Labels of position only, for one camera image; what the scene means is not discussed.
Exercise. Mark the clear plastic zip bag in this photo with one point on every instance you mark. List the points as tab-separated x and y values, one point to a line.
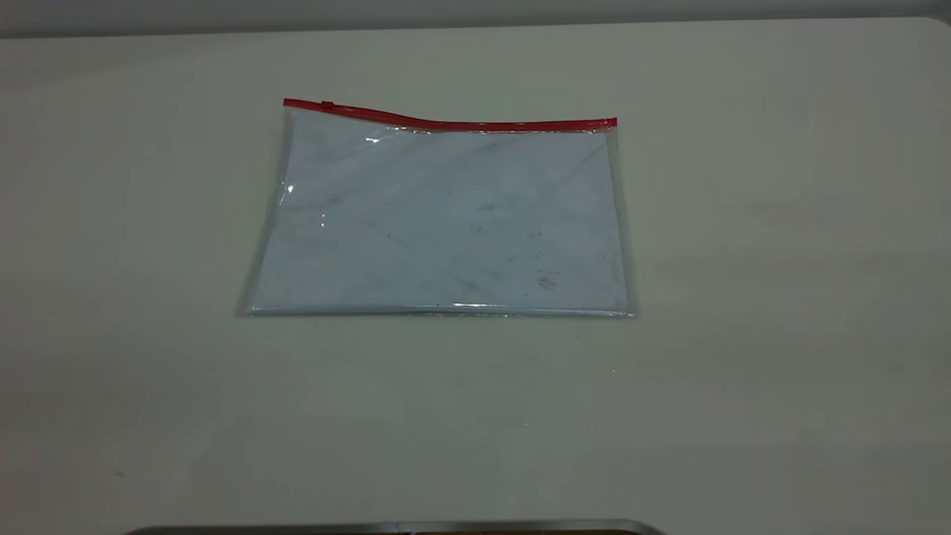
446	223

